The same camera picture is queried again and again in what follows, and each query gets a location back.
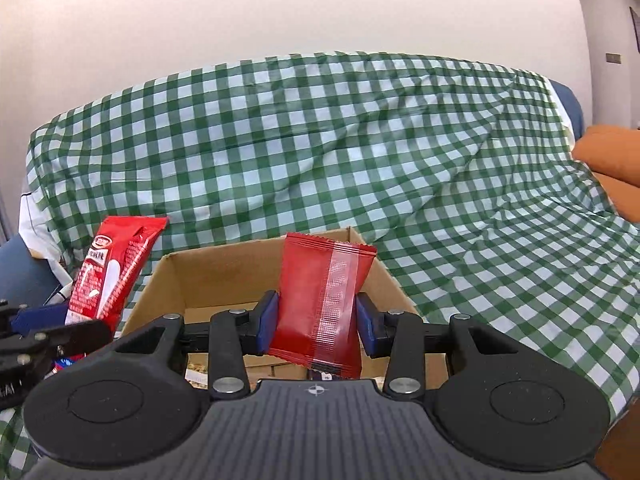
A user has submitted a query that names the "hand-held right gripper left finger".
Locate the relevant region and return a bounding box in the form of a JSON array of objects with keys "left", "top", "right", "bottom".
[{"left": 114, "top": 289, "right": 280, "bottom": 402}]

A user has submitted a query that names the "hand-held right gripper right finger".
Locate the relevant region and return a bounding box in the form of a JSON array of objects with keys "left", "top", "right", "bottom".
[{"left": 354, "top": 291, "right": 517, "bottom": 397}]

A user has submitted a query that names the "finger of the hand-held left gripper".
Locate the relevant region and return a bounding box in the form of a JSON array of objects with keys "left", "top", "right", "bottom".
[
  {"left": 0, "top": 300, "right": 71, "bottom": 335},
  {"left": 0, "top": 319, "right": 113, "bottom": 367}
]

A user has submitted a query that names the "plain red snack packet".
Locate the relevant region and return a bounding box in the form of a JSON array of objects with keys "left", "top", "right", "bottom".
[{"left": 268, "top": 232, "right": 379, "bottom": 380}]

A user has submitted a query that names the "red white snack packet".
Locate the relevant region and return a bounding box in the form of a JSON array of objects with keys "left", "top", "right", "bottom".
[{"left": 64, "top": 215, "right": 170, "bottom": 337}]

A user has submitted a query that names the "clear packet of beige crackers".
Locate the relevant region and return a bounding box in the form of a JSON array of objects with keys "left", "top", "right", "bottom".
[{"left": 185, "top": 354, "right": 209, "bottom": 389}]

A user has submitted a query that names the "brown cardboard box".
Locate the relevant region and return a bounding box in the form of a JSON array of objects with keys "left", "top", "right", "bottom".
[{"left": 121, "top": 226, "right": 449, "bottom": 392}]

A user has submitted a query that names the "white cloth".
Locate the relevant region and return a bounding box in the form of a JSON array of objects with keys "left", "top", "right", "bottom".
[{"left": 19, "top": 191, "right": 77, "bottom": 292}]

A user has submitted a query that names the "green checked cloth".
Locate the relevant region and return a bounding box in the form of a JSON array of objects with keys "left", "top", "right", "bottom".
[{"left": 0, "top": 50, "right": 640, "bottom": 467}]

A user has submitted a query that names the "orange seat cushion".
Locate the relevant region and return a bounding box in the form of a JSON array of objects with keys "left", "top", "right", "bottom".
[{"left": 591, "top": 169, "right": 640, "bottom": 222}]

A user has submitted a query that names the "blue sofa backrest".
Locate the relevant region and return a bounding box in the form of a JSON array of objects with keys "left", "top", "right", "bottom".
[{"left": 551, "top": 79, "right": 586, "bottom": 142}]

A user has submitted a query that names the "orange back cushion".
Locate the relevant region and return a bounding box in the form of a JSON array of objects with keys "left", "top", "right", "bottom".
[{"left": 571, "top": 124, "right": 640, "bottom": 182}]

